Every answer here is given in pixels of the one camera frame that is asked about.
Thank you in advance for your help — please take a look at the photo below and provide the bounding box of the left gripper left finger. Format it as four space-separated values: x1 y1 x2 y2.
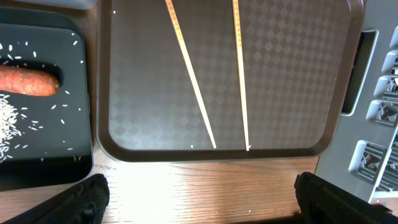
5 174 109 224

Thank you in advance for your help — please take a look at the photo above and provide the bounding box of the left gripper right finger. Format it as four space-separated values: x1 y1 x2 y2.
294 172 397 224

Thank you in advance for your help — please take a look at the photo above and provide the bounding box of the grey dishwasher rack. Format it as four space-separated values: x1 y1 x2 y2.
315 0 397 202

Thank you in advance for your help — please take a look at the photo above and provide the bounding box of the pile of white rice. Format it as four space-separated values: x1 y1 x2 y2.
0 30 85 164

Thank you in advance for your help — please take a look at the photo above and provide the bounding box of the orange carrot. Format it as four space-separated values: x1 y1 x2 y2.
1 65 60 96

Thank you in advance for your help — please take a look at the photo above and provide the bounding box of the black plastic tray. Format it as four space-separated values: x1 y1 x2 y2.
1 7 92 191

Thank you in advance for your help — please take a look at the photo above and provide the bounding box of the dark brown serving tray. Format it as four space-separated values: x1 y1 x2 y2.
96 1 364 162

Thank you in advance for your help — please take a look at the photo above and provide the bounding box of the clear plastic bin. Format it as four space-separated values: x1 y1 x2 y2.
16 0 97 10

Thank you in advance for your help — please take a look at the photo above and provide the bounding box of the right wooden chopstick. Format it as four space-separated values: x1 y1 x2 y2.
232 0 250 151

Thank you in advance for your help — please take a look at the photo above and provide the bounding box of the wooden chopstick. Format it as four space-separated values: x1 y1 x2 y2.
165 0 216 149
232 0 250 151

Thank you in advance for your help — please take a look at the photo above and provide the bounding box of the left wooden chopstick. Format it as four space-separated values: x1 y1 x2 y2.
165 0 216 149

